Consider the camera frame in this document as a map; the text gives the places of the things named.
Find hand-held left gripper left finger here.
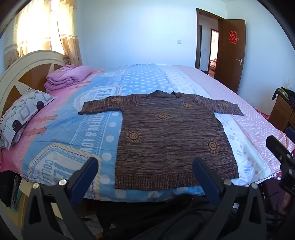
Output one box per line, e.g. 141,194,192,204
22,157,102,240

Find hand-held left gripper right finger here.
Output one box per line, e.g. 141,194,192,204
192,157,268,240

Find brown knitted sweater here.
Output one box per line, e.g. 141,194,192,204
78,90,245,191

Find red paper door decoration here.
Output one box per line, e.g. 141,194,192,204
228,30,239,44

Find printed bed sheet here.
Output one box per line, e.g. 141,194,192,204
0,62,295,203

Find yellow patterned curtain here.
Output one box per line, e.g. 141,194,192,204
3,0,83,70

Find patterned pillow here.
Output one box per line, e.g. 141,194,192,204
0,88,57,150

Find cream and wood headboard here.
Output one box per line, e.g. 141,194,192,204
0,49,70,120

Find dark clothes on cabinet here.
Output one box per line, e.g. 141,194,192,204
271,87,295,104

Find wooden cabinet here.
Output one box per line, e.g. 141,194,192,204
268,95,295,132

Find person's black pants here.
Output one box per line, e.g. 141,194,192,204
97,195,231,240

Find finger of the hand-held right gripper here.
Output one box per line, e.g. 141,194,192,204
266,135,294,162

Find brown wooden door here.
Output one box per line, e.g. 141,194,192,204
214,19,246,94

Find dark hanging clothes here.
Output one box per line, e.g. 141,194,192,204
0,171,23,211

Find pink folded quilt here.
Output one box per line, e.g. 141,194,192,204
44,65,93,91

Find dark wooden door frame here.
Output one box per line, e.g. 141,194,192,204
195,8,223,79

